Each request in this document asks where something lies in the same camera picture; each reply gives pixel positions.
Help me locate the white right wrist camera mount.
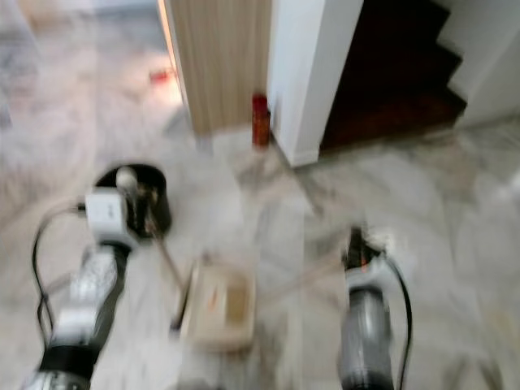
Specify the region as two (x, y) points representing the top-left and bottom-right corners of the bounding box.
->
(344, 240), (400, 291)

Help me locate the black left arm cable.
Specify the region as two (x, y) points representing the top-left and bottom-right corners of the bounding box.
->
(32, 201), (90, 346)

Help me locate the small red floor object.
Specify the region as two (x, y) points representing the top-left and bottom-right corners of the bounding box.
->
(148, 67), (176, 85)

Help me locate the black round bucket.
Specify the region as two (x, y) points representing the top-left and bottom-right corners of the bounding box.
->
(94, 162), (174, 240)

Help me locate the red canister with red sticks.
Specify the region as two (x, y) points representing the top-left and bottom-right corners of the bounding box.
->
(249, 91), (271, 150)

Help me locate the dark wooden staircase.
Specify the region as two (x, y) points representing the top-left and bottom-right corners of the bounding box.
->
(318, 0), (470, 155)

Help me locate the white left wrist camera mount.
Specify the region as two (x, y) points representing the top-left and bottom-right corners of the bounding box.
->
(84, 186), (136, 246)

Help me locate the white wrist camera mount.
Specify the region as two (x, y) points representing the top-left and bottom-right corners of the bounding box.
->
(344, 240), (400, 291)
(84, 186), (136, 246)

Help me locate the light wooden door panel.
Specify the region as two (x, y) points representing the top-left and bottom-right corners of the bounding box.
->
(166, 0), (275, 137)

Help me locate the beige broom with dark bristles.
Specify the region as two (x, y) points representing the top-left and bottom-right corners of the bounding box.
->
(115, 166), (204, 334)

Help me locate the beige long-handled dustpan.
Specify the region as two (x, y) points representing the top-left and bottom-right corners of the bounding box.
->
(180, 255), (349, 353)

